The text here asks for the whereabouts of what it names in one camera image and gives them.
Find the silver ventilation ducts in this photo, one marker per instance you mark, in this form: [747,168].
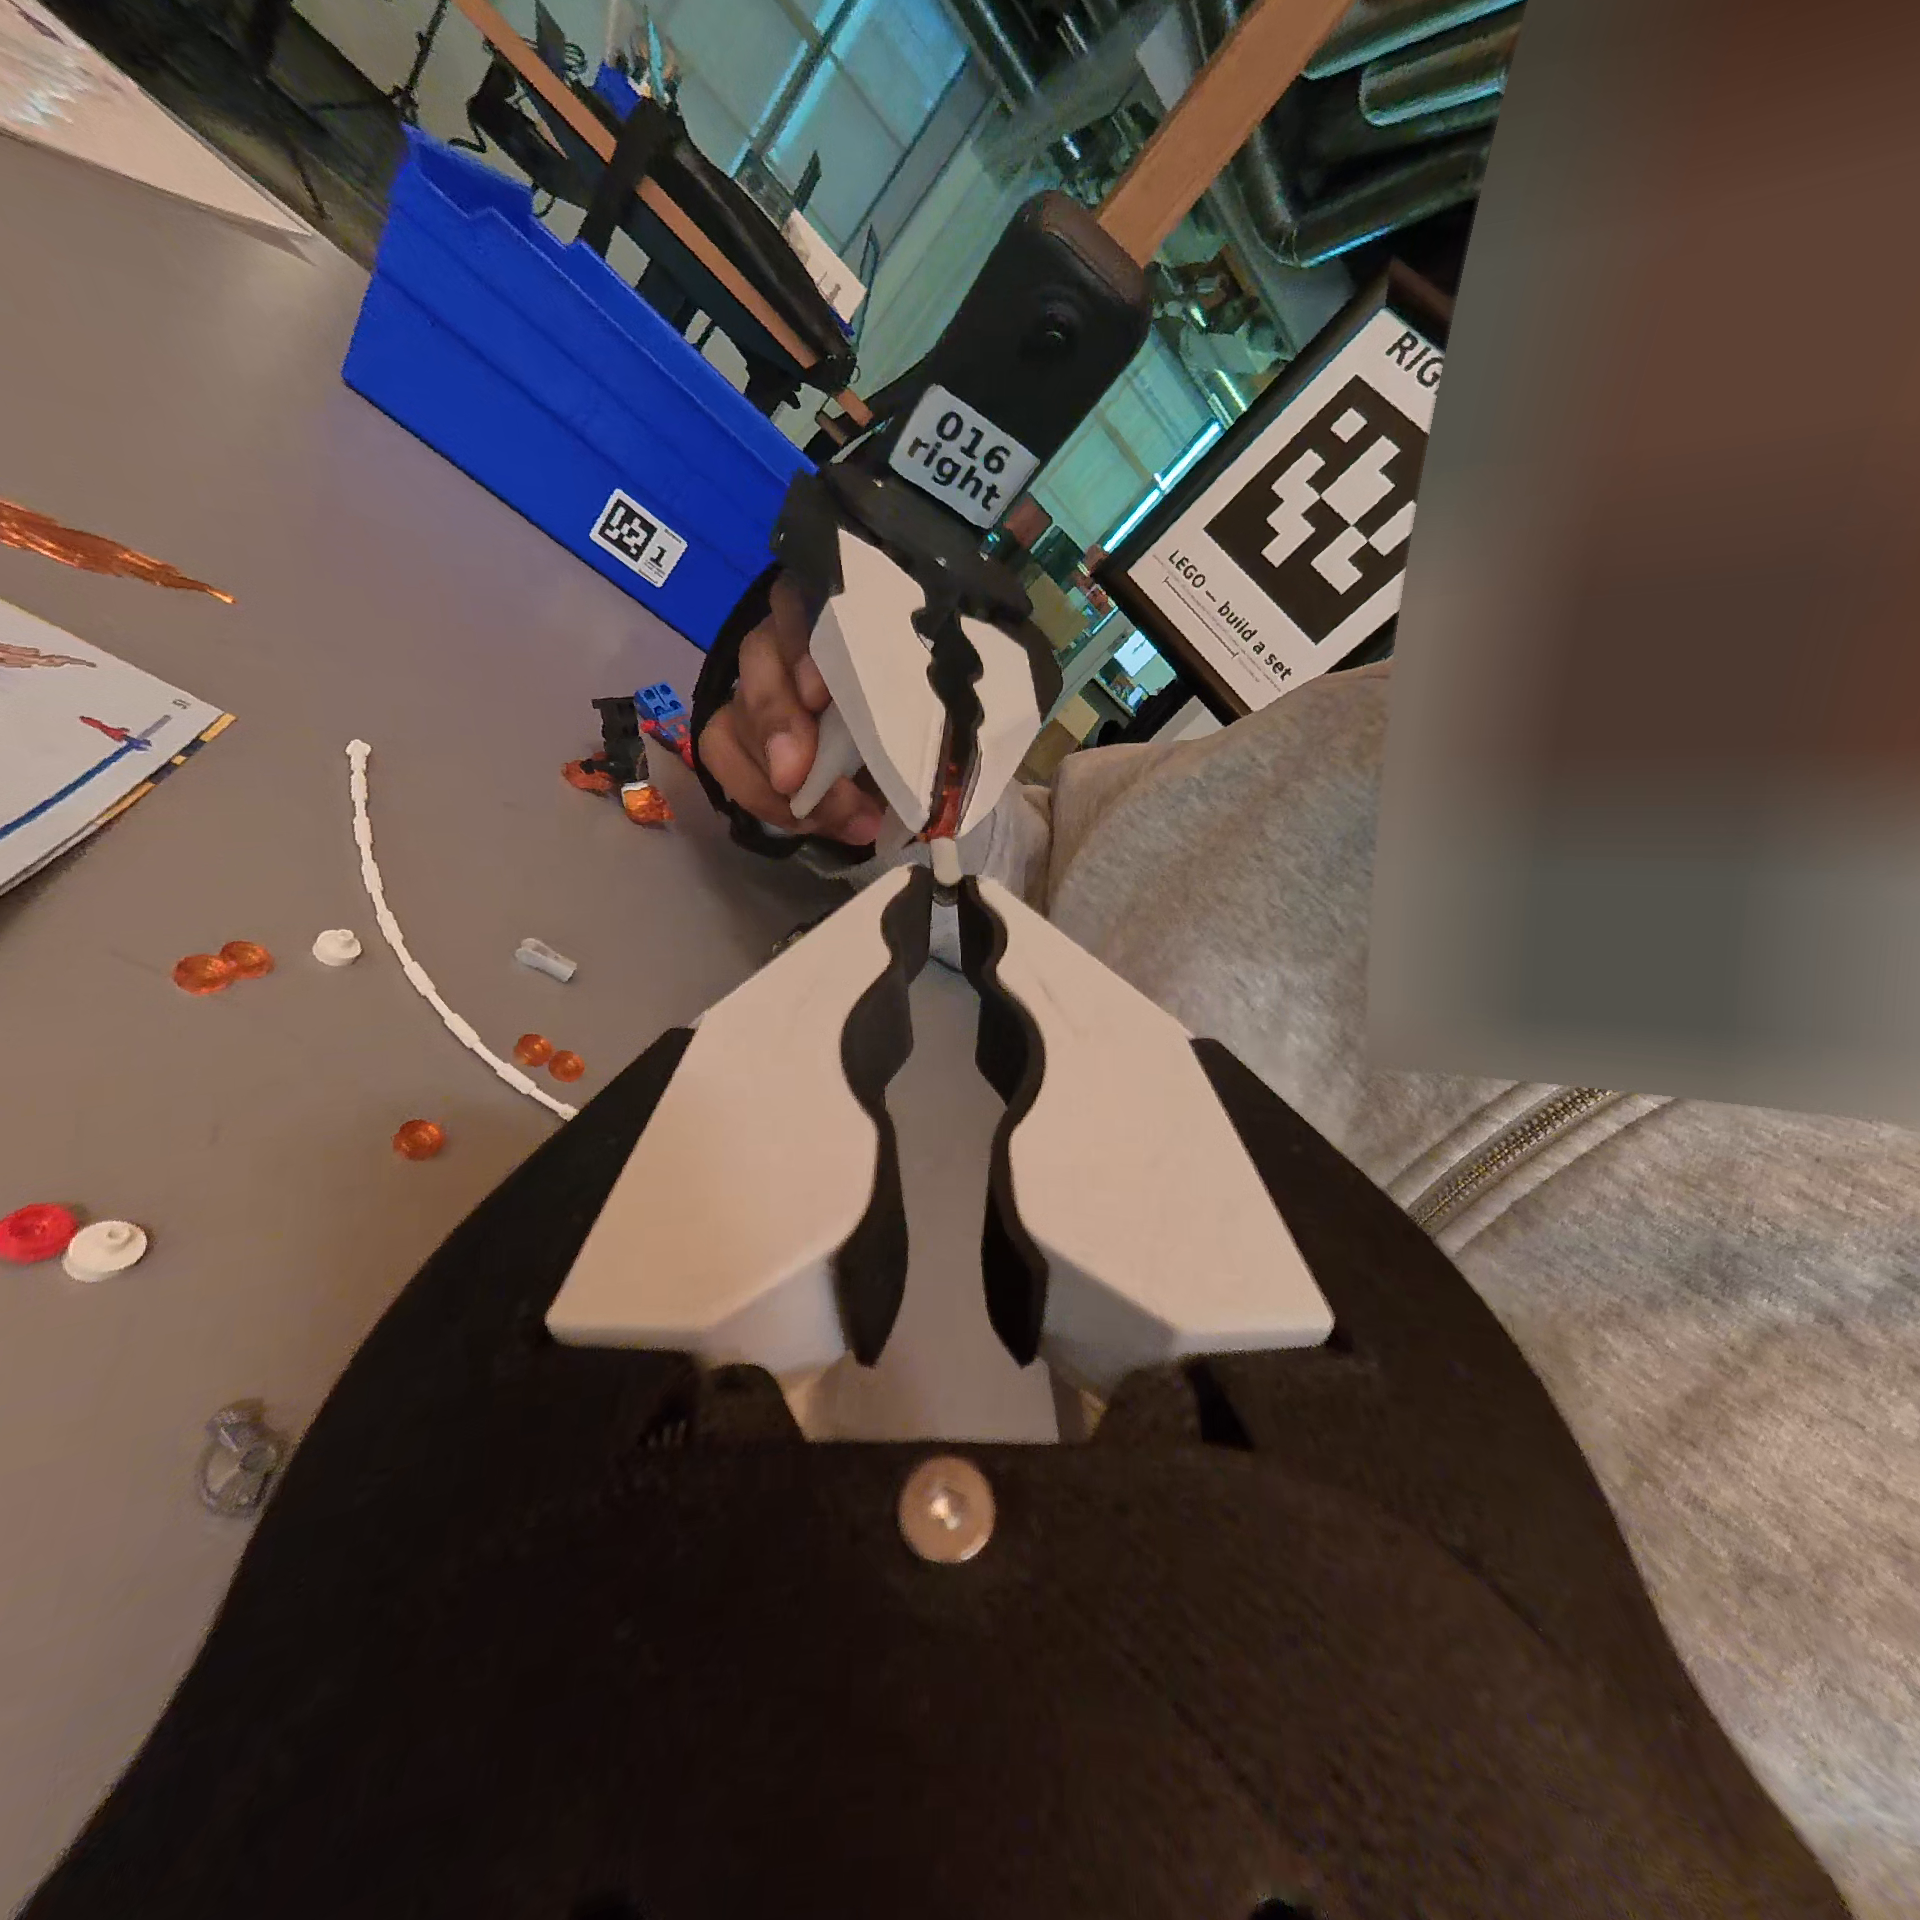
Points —
[1381,136]

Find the lego instruction booklet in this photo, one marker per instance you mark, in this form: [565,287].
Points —
[76,735]

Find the black and orange lego assembly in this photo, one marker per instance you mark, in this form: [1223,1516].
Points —
[614,750]

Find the small white lego bar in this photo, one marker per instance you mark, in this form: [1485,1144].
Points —
[947,870]

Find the wooden post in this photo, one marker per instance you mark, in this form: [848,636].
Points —
[1200,119]

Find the transparent orange lego flame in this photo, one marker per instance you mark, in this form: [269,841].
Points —
[106,552]
[950,804]

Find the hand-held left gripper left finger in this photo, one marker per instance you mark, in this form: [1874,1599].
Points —
[704,1185]

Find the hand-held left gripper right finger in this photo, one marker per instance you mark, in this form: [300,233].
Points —
[1156,1185]

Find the black framed marker sign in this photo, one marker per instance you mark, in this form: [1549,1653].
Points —
[1290,525]

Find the background wooden table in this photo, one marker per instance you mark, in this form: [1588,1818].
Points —
[704,240]

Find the blue and red lego assembly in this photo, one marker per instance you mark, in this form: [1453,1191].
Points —
[666,716]

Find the red round lego stud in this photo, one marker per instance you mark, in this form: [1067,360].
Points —
[34,1231]

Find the light grey lego connector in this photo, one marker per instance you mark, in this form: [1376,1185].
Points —
[546,959]

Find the stack of cardboard boxes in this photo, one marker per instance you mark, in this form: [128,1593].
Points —
[1102,676]

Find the blue plastic bin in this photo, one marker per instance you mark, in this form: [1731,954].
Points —
[524,390]

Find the white round lego stud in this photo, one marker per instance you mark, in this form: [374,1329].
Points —
[106,1250]
[338,948]

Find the person's right hand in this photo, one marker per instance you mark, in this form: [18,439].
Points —
[758,721]

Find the dark grey lego piece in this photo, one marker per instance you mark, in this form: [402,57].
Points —
[242,1460]

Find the grey zip hoodie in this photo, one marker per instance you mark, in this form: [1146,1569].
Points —
[1576,1350]

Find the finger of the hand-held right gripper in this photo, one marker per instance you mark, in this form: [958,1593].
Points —
[1008,705]
[870,661]

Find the white printed board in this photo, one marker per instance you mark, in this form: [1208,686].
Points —
[119,106]

